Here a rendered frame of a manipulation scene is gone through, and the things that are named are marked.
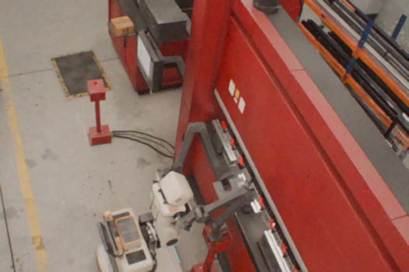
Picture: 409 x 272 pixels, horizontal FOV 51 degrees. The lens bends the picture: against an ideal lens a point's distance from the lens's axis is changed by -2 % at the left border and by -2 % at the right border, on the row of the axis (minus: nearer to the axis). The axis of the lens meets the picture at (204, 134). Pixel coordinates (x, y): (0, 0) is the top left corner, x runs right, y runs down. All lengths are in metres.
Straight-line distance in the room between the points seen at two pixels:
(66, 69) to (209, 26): 3.03
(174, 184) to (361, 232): 1.33
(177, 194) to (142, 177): 1.81
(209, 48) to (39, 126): 2.55
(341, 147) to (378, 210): 0.37
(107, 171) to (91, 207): 0.48
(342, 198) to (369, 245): 0.28
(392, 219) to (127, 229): 1.99
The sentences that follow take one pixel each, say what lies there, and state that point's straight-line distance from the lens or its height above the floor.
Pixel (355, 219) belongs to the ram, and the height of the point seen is 2.05.
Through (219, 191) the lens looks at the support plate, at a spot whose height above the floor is 1.00.
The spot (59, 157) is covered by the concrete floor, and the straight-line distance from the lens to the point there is 5.06.
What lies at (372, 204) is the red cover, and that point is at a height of 2.25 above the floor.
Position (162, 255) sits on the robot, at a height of 0.28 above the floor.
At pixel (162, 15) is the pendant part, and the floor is 1.95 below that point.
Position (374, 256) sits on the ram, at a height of 2.02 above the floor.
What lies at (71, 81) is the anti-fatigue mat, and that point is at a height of 0.02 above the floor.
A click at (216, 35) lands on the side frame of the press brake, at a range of 3.55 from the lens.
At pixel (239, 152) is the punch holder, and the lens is 3.60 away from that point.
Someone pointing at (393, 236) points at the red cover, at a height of 2.25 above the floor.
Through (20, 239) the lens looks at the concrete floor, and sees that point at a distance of 4.54.
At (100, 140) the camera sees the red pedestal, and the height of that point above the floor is 0.05.
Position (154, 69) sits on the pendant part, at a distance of 3.73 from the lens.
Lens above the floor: 3.86
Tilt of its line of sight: 46 degrees down
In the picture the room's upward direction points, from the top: 11 degrees clockwise
